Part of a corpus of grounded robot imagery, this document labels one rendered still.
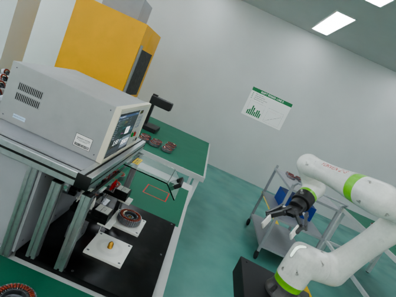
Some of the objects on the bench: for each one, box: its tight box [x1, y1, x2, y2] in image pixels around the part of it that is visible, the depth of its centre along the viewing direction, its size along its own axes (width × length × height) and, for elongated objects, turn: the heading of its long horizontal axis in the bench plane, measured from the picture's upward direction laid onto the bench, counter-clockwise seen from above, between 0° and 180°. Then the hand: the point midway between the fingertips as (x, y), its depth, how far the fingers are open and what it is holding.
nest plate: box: [83, 231, 133, 269], centre depth 116 cm, size 15×15×1 cm
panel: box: [11, 170, 98, 252], centre depth 125 cm, size 1×66×30 cm, turn 114°
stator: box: [117, 209, 142, 227], centre depth 140 cm, size 11×11×4 cm
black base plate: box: [15, 193, 176, 297], centre depth 129 cm, size 47×64×2 cm
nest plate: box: [111, 209, 146, 237], centre depth 140 cm, size 15×15×1 cm
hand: (277, 229), depth 128 cm, fingers open, 13 cm apart
